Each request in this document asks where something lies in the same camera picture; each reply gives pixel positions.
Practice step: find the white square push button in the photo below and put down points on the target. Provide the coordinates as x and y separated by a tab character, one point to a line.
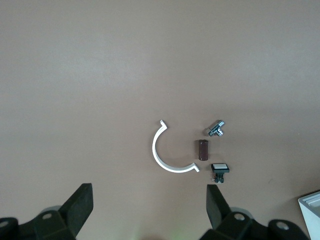
220	168

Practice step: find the chrome metal tee fitting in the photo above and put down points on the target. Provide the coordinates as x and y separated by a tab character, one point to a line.
215	128

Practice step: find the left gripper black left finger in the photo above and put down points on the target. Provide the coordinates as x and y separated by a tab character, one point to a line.
77	207

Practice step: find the white drawer cabinet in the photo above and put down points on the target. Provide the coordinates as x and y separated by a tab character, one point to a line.
312	220

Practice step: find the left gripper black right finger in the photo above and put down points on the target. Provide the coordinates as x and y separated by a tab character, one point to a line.
215	207

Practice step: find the dark brown cylinder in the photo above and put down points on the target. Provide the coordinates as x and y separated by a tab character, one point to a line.
202	150

